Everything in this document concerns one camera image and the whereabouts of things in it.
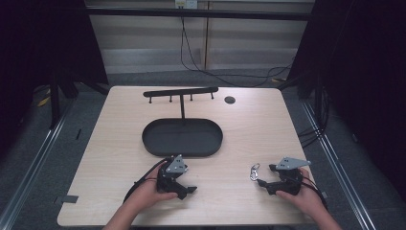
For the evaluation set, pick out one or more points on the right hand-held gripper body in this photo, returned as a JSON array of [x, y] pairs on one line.
[[288, 182]]

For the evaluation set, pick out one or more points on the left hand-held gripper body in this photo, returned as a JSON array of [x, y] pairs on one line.
[[169, 179]]

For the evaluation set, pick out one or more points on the silver carabiner clip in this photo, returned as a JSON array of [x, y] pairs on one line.
[[254, 172]]

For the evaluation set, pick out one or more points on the person's right hand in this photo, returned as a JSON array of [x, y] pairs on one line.
[[308, 199]]

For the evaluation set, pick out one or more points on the person's left hand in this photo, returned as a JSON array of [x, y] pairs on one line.
[[145, 195]]

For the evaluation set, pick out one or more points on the black hook stand with tray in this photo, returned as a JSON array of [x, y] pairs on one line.
[[182, 137]]

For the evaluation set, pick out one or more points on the black round table grommet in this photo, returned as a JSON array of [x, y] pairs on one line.
[[230, 100]]

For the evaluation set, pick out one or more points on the grey floor tape piece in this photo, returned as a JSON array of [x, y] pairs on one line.
[[66, 199]]

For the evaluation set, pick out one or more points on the black curtain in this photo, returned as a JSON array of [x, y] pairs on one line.
[[360, 80], [41, 48]]

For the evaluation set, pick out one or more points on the black metal stand leg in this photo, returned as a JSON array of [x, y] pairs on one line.
[[55, 102]]

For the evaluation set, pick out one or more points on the metal floor rail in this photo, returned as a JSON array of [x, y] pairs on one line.
[[28, 172], [338, 166]]

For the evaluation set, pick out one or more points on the black horizontal frame bar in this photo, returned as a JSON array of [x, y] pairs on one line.
[[198, 13]]

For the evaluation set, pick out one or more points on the white wall outlet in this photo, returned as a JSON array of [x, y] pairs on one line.
[[186, 4]]

